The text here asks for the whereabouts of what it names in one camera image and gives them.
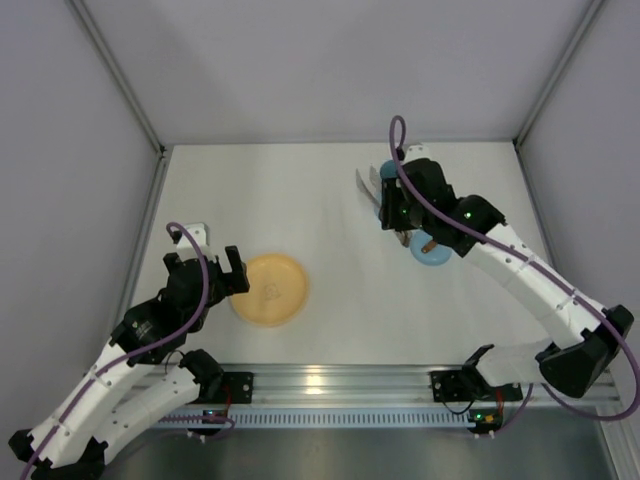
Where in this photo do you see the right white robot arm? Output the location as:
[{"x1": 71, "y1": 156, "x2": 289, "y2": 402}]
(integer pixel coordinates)
[{"x1": 376, "y1": 157, "x2": 634, "y2": 398}]

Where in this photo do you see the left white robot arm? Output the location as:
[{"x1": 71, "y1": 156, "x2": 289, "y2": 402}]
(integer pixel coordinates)
[{"x1": 9, "y1": 246, "x2": 249, "y2": 479}]

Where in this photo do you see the blue lunch box cup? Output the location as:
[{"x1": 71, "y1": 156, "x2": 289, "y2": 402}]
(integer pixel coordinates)
[{"x1": 369, "y1": 160, "x2": 402, "y2": 219}]

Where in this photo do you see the beige round plate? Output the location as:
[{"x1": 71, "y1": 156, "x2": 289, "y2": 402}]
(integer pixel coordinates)
[{"x1": 231, "y1": 253, "x2": 310, "y2": 328}]

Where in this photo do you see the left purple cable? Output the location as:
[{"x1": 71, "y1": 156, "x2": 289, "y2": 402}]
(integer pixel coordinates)
[{"x1": 19, "y1": 220, "x2": 240, "y2": 480}]

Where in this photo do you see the blue lid with brown handle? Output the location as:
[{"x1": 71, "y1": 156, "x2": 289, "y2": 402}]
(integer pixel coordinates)
[{"x1": 409, "y1": 230, "x2": 452, "y2": 266}]

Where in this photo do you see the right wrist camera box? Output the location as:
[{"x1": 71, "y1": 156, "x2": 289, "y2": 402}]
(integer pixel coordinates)
[{"x1": 399, "y1": 143, "x2": 432, "y2": 163}]

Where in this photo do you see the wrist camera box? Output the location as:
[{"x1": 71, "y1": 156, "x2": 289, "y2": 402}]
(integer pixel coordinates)
[
  {"x1": 170, "y1": 222, "x2": 211, "y2": 258},
  {"x1": 399, "y1": 143, "x2": 432, "y2": 163}
]

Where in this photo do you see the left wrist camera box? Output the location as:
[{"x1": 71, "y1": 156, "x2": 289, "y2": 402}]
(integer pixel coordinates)
[{"x1": 170, "y1": 222, "x2": 211, "y2": 258}]

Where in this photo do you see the white slotted cable duct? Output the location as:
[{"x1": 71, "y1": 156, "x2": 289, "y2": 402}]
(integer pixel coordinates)
[{"x1": 162, "y1": 410, "x2": 476, "y2": 429}]

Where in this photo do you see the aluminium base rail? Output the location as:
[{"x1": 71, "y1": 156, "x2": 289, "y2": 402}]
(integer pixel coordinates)
[{"x1": 116, "y1": 364, "x2": 622, "y2": 408}]

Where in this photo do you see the right aluminium frame post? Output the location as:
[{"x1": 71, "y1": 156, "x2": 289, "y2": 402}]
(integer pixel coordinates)
[{"x1": 513, "y1": 0, "x2": 608, "y2": 366}]

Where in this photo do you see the aluminium frame post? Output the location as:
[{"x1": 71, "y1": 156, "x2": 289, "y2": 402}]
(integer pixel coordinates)
[
  {"x1": 513, "y1": 0, "x2": 608, "y2": 366},
  {"x1": 65, "y1": 0, "x2": 167, "y2": 326}
]

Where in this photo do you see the left aluminium frame post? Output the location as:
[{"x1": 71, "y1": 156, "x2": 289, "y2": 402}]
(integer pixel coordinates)
[{"x1": 65, "y1": 0, "x2": 167, "y2": 326}]

